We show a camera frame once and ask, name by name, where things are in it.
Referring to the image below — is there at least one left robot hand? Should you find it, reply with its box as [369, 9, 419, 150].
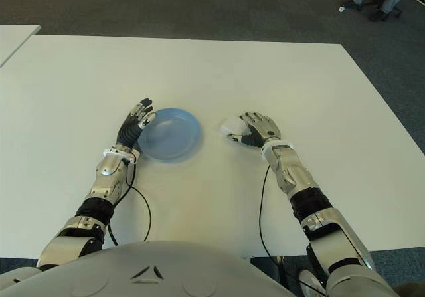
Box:
[116, 97, 157, 151]

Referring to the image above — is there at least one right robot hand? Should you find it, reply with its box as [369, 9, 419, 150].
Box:
[225, 111, 284, 149]

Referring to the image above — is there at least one white charger plug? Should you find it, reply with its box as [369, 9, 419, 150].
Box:
[220, 116, 250, 139]

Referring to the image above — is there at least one blue plastic plate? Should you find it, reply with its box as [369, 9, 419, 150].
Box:
[137, 107, 203, 163]

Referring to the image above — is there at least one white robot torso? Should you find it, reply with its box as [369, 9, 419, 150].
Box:
[0, 239, 299, 297]

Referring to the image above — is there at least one white side table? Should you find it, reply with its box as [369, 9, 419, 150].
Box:
[0, 24, 42, 68]

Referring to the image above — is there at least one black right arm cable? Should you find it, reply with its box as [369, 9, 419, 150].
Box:
[258, 165, 330, 297]

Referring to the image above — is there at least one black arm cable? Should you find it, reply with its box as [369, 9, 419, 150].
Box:
[258, 165, 330, 297]
[106, 163, 153, 247]

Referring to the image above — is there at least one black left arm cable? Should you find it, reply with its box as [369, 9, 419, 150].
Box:
[106, 163, 153, 247]

